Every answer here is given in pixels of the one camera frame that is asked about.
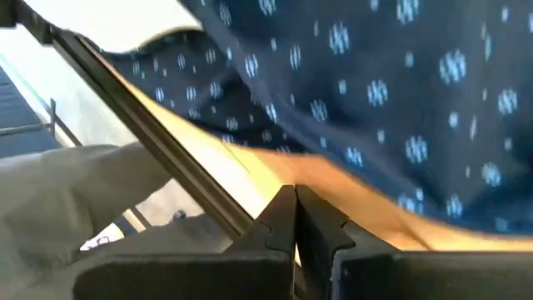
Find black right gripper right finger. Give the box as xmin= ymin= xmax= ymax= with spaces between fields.
xmin=296 ymin=185 xmax=533 ymax=300

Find navy dotted garment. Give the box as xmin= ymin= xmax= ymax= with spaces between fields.
xmin=102 ymin=0 xmax=533 ymax=235

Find black metal rig frame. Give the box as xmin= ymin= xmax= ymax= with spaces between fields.
xmin=0 ymin=0 xmax=256 ymax=242

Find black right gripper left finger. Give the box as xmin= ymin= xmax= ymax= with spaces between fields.
xmin=73 ymin=185 xmax=297 ymax=300

